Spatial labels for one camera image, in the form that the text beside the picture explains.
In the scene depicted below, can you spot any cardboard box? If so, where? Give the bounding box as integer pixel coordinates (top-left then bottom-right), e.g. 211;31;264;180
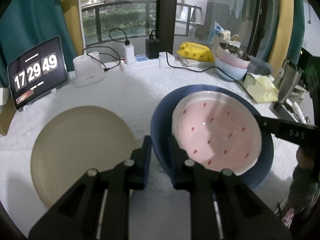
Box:
0;97;16;136

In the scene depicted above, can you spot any white humidifier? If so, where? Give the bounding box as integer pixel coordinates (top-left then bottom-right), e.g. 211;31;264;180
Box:
73;51;105;88

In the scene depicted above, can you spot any pale blue bowl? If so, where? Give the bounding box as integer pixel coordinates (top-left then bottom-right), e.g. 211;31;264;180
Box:
214;57;247;81

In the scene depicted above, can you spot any pink strawberry bowl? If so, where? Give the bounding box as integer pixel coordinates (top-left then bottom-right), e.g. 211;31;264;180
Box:
171;91;262;176

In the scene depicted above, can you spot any tablet showing clock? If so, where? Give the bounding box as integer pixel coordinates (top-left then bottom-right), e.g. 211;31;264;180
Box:
7;36;69;111

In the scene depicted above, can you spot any black power adapter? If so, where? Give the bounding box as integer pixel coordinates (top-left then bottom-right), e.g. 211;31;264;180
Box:
145;30;160;60

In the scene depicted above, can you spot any large blue bowl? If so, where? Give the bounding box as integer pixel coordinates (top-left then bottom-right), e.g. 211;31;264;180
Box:
151;84;274;191

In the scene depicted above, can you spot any white cream tube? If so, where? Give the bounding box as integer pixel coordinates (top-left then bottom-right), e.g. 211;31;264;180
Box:
286;99;307;124

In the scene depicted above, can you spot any grey folded cloth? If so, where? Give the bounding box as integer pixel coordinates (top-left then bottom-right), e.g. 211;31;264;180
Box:
247;55;273;75

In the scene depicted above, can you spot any teal curtain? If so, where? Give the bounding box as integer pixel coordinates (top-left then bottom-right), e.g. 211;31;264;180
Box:
1;0;76;87

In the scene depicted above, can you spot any beige large plate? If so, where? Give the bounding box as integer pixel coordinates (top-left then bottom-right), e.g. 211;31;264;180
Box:
30;106;139;208

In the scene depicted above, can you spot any person's right hand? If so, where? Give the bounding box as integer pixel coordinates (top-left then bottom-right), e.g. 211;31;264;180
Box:
296;147;315;170

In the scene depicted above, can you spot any white charger plug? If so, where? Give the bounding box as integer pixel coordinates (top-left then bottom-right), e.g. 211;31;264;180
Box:
123;44;135;64

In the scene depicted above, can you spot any yellow tissue pack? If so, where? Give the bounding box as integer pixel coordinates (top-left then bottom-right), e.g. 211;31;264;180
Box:
244;73;279;103

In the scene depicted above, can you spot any snack container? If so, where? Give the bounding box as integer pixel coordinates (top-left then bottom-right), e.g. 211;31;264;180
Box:
212;22;241;49

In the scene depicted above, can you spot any black cable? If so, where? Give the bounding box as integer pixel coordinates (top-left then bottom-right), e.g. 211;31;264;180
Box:
163;51;258;103

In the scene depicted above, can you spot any steel bowl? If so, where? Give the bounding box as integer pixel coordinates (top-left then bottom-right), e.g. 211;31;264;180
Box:
219;43;250;61

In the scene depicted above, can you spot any small white box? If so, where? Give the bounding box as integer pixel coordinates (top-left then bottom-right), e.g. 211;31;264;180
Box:
0;87;10;106

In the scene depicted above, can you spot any white power strip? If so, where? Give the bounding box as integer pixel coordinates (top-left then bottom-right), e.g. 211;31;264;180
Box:
120;52;175;72

